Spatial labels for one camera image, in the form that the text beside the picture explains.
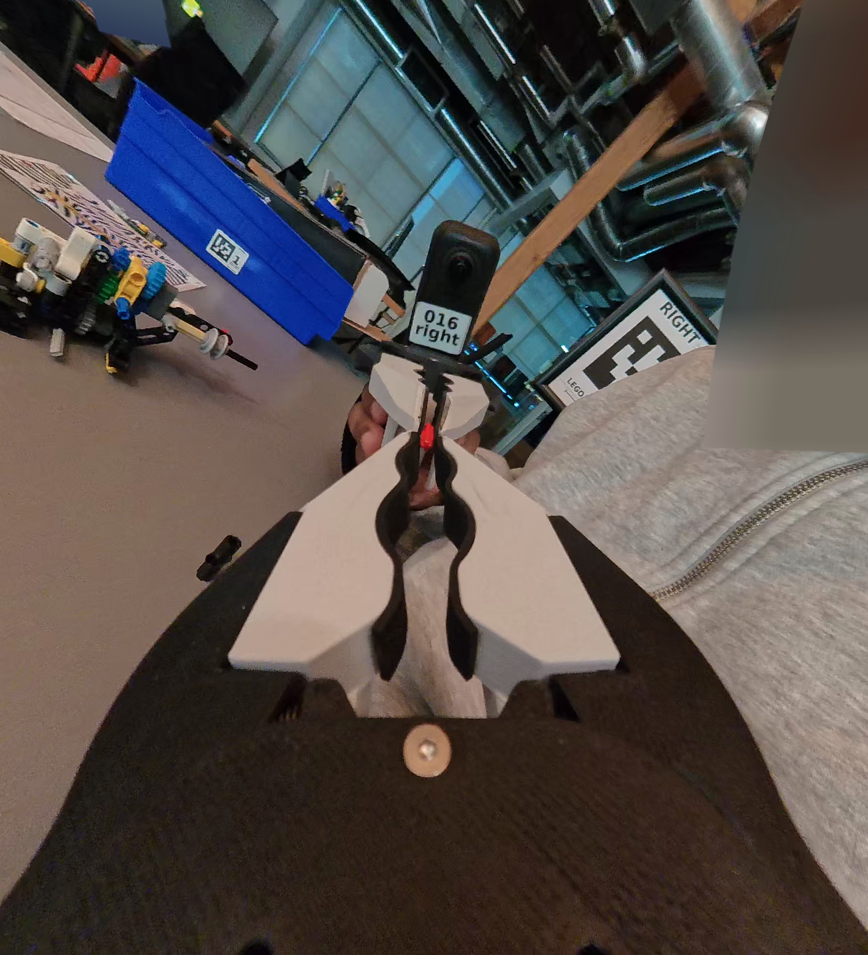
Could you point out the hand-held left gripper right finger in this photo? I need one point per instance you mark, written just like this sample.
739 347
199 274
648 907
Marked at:
531 597

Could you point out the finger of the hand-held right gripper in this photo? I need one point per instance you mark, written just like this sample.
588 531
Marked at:
467 407
396 392

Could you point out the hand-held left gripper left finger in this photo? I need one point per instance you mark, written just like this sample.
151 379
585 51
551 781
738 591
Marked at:
314 589

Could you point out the small red lego piece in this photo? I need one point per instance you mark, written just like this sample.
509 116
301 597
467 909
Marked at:
426 438

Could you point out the black lego pin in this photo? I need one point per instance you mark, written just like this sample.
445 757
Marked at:
217 556

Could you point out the person's right forearm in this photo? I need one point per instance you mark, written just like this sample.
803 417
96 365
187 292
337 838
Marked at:
613 418

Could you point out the partly built lego model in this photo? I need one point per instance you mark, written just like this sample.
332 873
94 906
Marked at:
83 298

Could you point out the person's right hand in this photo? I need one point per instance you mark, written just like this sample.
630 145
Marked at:
366 440

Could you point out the background work desk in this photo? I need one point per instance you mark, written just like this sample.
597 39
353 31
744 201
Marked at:
344 239

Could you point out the large glass window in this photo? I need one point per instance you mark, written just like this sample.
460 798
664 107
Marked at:
374 127

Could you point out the framed marker sign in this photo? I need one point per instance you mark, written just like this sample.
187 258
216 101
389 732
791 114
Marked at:
628 351

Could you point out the wooden beam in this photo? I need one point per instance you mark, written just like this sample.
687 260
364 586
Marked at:
598 179

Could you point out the person in grey hoodie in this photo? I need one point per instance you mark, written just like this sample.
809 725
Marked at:
777 597

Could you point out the blue plastic bin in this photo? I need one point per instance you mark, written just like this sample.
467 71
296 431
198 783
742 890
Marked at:
180 179

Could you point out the black monitor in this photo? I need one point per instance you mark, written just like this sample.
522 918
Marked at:
210 67

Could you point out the silver ventilation ducts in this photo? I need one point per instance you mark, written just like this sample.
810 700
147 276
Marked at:
710 45

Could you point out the striped sticker sheet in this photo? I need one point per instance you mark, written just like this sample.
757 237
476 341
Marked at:
53 186

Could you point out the white paper sheets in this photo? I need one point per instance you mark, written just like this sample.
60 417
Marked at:
1 97

